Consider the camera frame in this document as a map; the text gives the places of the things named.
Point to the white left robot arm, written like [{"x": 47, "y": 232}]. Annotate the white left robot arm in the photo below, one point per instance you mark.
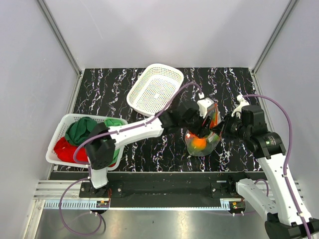
[{"x": 104, "y": 141}]

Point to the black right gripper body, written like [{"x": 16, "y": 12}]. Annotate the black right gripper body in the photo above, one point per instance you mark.
[{"x": 233, "y": 127}]

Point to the clear zip top bag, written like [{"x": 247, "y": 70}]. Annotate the clear zip top bag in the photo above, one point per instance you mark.
[{"x": 211, "y": 139}]

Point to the white perforated plastic basket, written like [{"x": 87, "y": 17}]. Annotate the white perforated plastic basket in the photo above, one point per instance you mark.
[{"x": 154, "y": 88}]

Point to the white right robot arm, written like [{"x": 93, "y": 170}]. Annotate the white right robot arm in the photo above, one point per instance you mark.
[{"x": 269, "y": 169}]

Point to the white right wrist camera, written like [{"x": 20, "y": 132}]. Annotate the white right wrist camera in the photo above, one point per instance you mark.
[{"x": 242, "y": 102}]

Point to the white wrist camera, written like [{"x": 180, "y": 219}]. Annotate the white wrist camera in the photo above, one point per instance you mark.
[
  {"x": 242, "y": 102},
  {"x": 206, "y": 105}
]

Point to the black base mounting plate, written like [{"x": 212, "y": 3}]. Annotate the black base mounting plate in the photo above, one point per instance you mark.
[{"x": 167, "y": 190}]

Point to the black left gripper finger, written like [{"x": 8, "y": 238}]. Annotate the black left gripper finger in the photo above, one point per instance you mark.
[
  {"x": 206, "y": 127},
  {"x": 198, "y": 131}
]

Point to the red cloth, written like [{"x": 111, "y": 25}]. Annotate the red cloth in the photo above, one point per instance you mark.
[{"x": 65, "y": 151}]

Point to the orange fake mango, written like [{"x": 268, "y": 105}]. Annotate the orange fake mango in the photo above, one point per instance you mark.
[{"x": 198, "y": 144}]

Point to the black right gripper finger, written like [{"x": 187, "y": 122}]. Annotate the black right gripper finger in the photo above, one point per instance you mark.
[
  {"x": 219, "y": 127},
  {"x": 219, "y": 134}
]

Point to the aluminium corner post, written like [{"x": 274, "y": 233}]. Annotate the aluminium corner post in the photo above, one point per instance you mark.
[
  {"x": 275, "y": 33},
  {"x": 58, "y": 34}
]

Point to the aluminium rail frame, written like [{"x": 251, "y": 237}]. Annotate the aluminium rail frame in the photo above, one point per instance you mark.
[{"x": 59, "y": 212}]

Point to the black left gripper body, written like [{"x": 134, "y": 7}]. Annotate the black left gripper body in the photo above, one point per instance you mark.
[{"x": 196, "y": 120}]

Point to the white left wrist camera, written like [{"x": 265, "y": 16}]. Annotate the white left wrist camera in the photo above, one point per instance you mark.
[{"x": 206, "y": 105}]

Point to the white basket with cloths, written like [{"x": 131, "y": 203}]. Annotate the white basket with cloths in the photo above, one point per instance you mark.
[{"x": 64, "y": 124}]

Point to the dark green cloth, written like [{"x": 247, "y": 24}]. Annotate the dark green cloth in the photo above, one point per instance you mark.
[{"x": 83, "y": 129}]

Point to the left aluminium corner post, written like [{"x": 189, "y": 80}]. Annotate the left aluminium corner post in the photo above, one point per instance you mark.
[{"x": 58, "y": 34}]

